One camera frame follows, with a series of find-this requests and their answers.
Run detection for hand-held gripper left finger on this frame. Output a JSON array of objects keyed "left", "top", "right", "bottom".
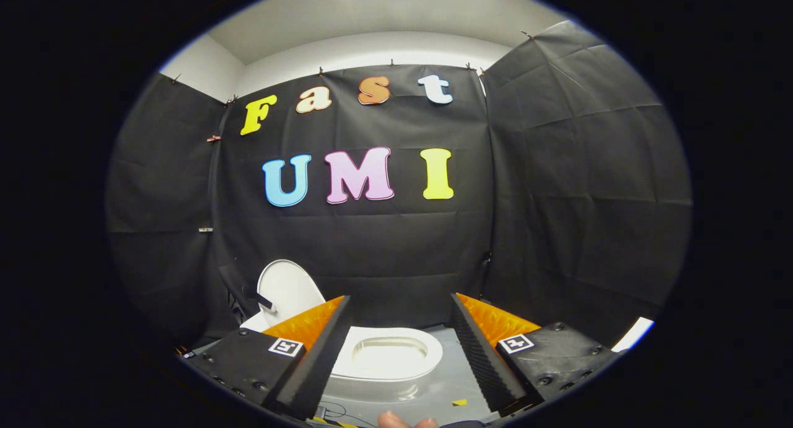
[{"left": 181, "top": 295, "right": 351, "bottom": 420}]

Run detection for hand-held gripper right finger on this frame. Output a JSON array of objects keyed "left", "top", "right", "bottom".
[{"left": 449, "top": 293, "right": 621, "bottom": 415}]

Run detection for white toilet lid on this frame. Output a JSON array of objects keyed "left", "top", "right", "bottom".
[{"left": 242, "top": 259, "right": 327, "bottom": 330}]

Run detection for white toilet seat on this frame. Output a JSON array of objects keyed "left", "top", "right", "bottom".
[{"left": 333, "top": 326, "right": 444, "bottom": 383}]

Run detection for white toilet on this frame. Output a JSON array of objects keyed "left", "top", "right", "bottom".
[{"left": 240, "top": 310, "right": 436, "bottom": 406}]

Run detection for black backdrop cloth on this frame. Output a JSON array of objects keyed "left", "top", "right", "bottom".
[{"left": 105, "top": 20, "right": 693, "bottom": 354}]

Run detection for black cable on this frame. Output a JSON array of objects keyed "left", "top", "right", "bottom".
[{"left": 315, "top": 401, "right": 364, "bottom": 425}]

